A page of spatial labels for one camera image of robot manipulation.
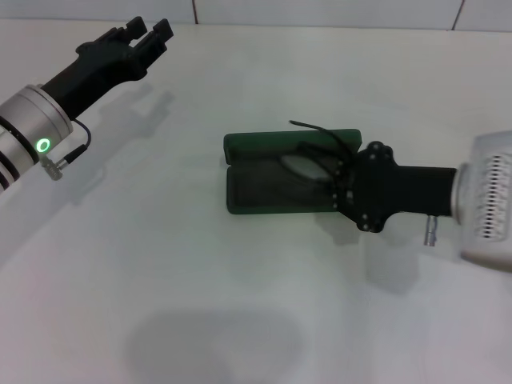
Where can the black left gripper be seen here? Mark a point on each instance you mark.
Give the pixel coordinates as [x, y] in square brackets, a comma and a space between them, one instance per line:
[100, 64]

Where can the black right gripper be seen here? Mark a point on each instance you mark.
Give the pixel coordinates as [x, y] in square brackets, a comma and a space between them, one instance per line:
[400, 188]

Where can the black glasses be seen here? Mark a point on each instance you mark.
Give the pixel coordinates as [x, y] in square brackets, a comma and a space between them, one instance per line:
[316, 127]

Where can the green glasses case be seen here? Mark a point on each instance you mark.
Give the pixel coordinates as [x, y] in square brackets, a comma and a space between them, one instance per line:
[256, 188]

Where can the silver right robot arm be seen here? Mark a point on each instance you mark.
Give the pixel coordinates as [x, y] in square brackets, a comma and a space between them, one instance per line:
[460, 192]

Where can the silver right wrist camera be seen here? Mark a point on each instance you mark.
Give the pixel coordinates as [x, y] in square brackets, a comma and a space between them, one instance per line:
[492, 192]

